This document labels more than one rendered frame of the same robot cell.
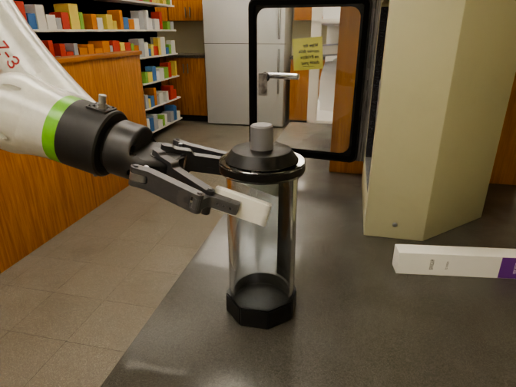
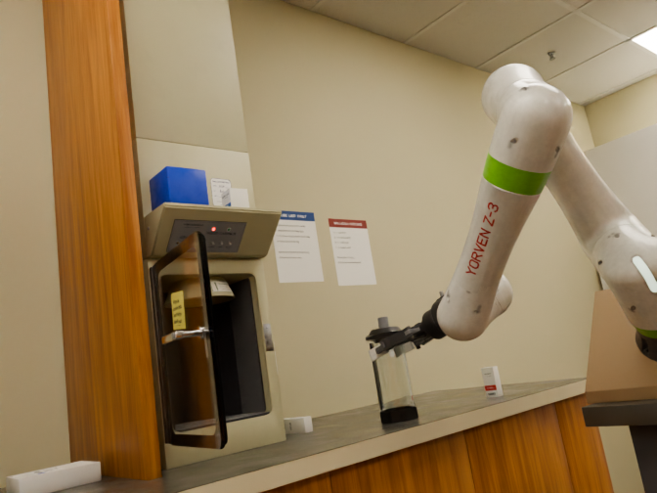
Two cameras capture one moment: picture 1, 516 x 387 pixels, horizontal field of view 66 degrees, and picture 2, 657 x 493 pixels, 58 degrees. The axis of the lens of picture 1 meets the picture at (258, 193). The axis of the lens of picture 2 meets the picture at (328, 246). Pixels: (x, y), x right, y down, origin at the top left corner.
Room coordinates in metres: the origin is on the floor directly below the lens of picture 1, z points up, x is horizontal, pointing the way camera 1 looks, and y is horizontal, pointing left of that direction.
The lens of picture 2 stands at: (1.83, 0.84, 1.10)
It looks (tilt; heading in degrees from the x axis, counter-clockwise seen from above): 11 degrees up; 216
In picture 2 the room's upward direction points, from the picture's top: 9 degrees counter-clockwise
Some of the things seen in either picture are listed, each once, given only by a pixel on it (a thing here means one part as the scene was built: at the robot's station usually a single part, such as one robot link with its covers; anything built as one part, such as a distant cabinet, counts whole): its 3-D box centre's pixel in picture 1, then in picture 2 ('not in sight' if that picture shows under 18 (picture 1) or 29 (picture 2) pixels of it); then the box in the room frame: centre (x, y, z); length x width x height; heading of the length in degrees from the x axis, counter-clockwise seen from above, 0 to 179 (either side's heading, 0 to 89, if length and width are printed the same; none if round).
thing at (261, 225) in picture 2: not in sight; (217, 232); (0.86, -0.19, 1.46); 0.32 x 0.12 x 0.10; 167
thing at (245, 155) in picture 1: (261, 150); (384, 329); (0.48, 0.00, 1.18); 0.09 x 0.09 x 0.07
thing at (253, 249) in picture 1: (262, 234); (391, 374); (0.48, -0.01, 1.06); 0.11 x 0.11 x 0.21
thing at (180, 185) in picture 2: not in sight; (179, 193); (0.95, -0.21, 1.56); 0.10 x 0.10 x 0.09; 77
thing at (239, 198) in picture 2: not in sight; (235, 202); (0.80, -0.18, 1.54); 0.05 x 0.05 x 0.06; 72
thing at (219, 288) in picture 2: not in sight; (199, 291); (0.81, -0.34, 1.34); 0.18 x 0.18 x 0.05
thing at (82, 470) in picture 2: not in sight; (54, 478); (1.16, -0.46, 0.96); 0.16 x 0.12 x 0.04; 167
